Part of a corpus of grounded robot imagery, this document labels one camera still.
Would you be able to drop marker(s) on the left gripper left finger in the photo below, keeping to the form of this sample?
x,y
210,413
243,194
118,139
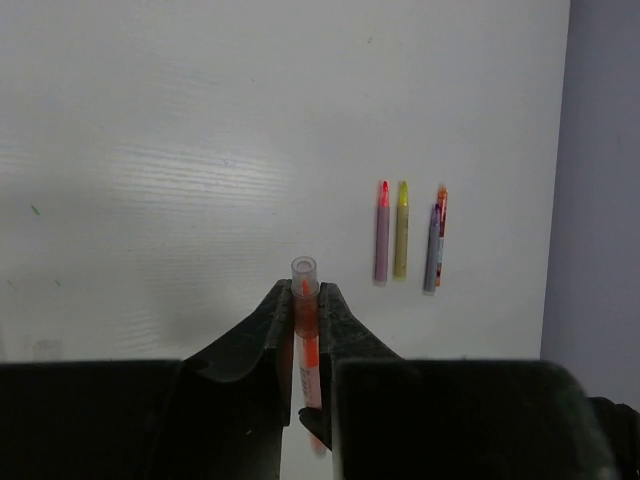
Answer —
x,y
218,414

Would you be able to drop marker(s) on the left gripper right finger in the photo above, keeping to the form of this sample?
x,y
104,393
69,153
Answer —
x,y
386,417

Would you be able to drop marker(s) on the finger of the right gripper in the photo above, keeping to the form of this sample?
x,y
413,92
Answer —
x,y
318,424

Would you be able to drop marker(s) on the clear orange pen cap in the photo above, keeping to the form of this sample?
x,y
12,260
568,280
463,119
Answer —
x,y
305,289

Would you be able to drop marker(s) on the purple highlighter pen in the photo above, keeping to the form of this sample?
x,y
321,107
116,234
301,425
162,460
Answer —
x,y
429,285

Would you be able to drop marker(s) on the yellow highlighter pen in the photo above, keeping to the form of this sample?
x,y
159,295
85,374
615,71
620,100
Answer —
x,y
402,232

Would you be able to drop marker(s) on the red orange highlighter pen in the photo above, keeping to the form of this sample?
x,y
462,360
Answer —
x,y
442,202

